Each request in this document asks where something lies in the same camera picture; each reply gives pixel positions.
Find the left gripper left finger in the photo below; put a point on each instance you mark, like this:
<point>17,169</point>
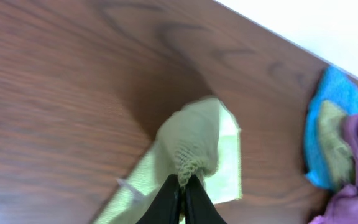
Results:
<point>166,207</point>

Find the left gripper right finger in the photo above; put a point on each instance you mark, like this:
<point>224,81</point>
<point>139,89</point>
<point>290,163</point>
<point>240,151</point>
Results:
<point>199,209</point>

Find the light green cloth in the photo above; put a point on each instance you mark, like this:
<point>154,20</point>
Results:
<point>201,139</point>

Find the olive green cloth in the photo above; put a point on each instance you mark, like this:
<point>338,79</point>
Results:
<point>337,153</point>

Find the blue cloth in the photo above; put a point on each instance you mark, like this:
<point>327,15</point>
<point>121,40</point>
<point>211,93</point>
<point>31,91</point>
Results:
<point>336,87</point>

